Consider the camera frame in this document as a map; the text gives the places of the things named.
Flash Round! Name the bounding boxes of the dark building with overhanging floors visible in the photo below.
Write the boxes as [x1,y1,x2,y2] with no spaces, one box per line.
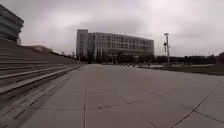
[0,3,25,45]

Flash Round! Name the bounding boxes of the low building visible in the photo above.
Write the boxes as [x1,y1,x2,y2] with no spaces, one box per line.
[23,44,54,54]

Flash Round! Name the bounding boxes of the grey paved plaza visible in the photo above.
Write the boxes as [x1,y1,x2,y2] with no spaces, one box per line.
[0,63,224,128]

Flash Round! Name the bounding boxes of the tall lamp mast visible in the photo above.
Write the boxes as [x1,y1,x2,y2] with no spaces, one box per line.
[162,32,171,67]

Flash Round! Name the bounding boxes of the row of dark trees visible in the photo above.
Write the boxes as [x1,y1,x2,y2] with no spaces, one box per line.
[153,51,224,66]

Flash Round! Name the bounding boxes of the grass strip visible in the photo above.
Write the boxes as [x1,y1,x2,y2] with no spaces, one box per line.
[138,63,224,77]

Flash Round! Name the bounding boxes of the large glass-fronted building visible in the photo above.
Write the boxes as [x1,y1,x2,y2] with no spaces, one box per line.
[75,28,156,65]

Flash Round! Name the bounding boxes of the wide stone steps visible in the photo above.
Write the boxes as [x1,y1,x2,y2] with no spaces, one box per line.
[0,39,84,105]

